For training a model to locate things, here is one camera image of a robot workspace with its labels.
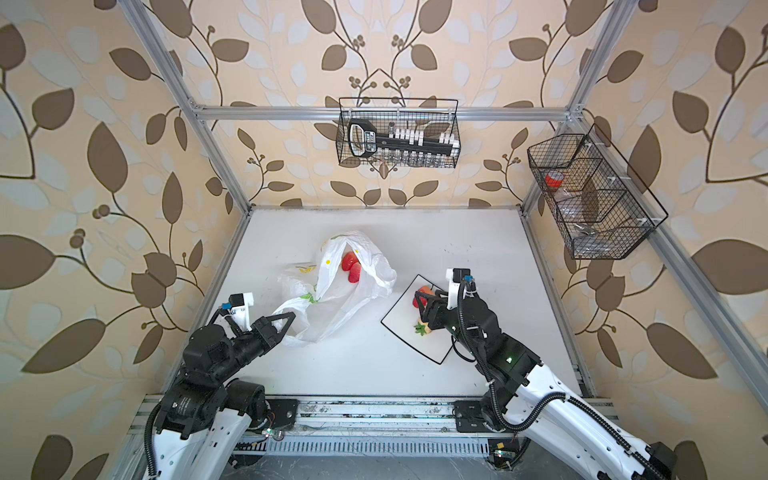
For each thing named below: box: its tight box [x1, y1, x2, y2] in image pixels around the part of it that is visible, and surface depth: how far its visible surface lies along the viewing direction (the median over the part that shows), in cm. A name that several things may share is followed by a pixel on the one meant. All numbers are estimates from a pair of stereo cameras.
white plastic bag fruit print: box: [274, 232, 397, 345], surface depth 79 cm
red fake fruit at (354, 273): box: [348, 262, 361, 284], surface depth 101 cm
